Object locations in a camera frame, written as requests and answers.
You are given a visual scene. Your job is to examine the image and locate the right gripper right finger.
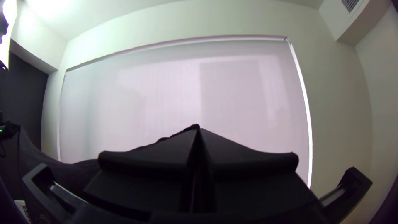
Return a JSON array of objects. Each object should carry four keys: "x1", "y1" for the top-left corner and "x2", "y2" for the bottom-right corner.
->
[{"x1": 199, "y1": 127, "x2": 321, "y2": 216}]

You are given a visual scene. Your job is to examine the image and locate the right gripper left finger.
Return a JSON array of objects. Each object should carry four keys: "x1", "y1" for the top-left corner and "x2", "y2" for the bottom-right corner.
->
[{"x1": 83, "y1": 124, "x2": 200, "y2": 218}]

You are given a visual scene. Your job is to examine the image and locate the black t-shirt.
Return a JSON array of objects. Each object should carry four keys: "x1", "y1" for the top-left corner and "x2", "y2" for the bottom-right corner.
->
[{"x1": 0, "y1": 123, "x2": 201, "y2": 205}]

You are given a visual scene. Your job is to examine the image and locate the white roller blind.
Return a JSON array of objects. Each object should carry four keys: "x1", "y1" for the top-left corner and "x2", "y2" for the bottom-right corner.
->
[{"x1": 58, "y1": 35, "x2": 313, "y2": 189}]

